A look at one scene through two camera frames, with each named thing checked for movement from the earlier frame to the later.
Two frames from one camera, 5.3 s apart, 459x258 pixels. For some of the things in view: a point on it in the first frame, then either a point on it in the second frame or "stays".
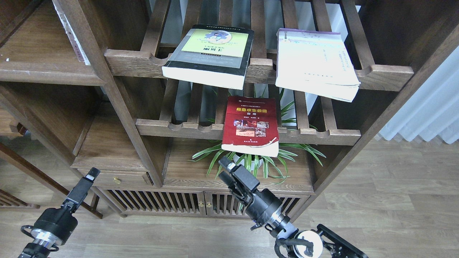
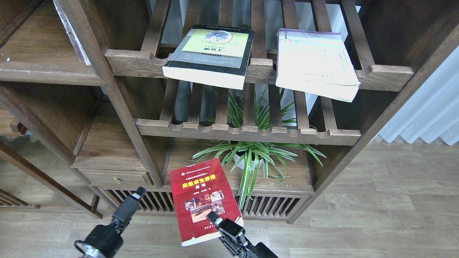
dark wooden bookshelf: (175, 103) stays
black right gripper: (262, 206) -> (231, 235)
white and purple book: (316, 62) stays
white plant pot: (236, 158) stays
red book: (250, 125) -> (198, 190)
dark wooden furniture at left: (8, 125) stays
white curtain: (433, 109) stays
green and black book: (213, 55) stays
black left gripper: (53, 227) -> (104, 241)
